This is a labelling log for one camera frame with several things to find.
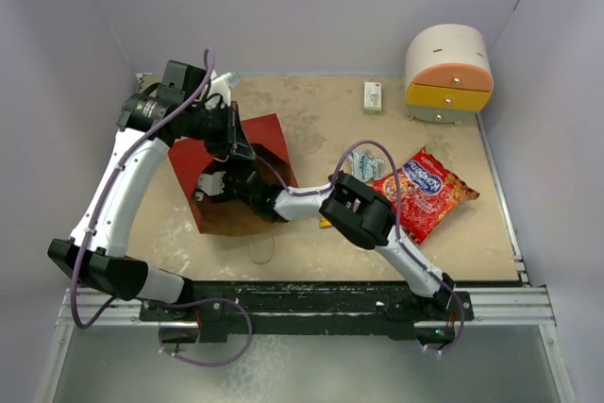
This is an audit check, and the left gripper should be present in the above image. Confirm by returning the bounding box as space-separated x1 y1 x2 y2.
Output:
184 101 256 160

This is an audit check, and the red paper bag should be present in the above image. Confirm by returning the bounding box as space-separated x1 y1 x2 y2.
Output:
169 113 298 264

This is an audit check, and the white blue snack packet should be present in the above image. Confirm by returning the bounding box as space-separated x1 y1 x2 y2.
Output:
348 150 384 183

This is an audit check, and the large red snack bag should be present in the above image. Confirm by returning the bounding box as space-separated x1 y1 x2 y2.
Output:
397 147 479 244

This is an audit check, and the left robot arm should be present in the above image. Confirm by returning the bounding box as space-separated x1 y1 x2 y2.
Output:
48 60 256 320

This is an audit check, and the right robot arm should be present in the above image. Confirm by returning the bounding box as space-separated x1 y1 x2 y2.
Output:
218 169 454 319

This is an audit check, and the small white box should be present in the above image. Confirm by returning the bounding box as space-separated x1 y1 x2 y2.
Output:
363 81 382 114

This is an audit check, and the round pastel drawer cabinet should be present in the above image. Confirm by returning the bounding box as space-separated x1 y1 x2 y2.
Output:
405 24 494 125

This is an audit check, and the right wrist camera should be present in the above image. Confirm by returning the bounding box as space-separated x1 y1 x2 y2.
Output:
193 171 225 201

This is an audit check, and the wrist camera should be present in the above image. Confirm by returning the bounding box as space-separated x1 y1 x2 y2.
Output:
193 171 225 201
204 72 241 110

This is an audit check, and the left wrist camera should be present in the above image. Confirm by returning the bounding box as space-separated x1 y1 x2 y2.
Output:
204 72 241 110

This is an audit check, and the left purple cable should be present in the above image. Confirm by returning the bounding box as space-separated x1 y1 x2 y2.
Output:
69 47 216 330

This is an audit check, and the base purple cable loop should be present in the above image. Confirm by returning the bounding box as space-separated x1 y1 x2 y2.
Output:
157 296 255 367

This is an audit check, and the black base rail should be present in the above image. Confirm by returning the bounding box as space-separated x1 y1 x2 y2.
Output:
140 280 474 344

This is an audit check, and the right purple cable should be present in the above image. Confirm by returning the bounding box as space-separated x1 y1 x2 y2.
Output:
254 139 466 357

